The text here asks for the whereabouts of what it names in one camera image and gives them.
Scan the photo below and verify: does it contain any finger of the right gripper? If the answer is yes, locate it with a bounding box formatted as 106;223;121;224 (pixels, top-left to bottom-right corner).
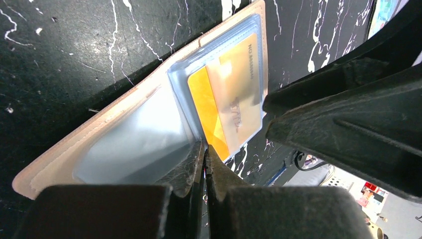
263;0;422;116
266;64;422;203

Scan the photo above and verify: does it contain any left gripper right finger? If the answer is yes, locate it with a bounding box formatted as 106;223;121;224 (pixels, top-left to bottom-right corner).
204;146;372;239

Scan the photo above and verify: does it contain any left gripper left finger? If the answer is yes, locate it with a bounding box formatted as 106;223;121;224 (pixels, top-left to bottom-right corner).
14;141;205;239

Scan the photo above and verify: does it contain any gold credit card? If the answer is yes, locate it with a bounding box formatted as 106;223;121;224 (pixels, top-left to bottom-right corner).
187;33;262;161

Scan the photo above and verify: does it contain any beige leather card holder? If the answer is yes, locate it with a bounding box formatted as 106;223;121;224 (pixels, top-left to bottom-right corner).
12;0;266;200

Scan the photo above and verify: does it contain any toothbrush blister pack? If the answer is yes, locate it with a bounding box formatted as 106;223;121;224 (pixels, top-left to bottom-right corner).
366;0;401;39

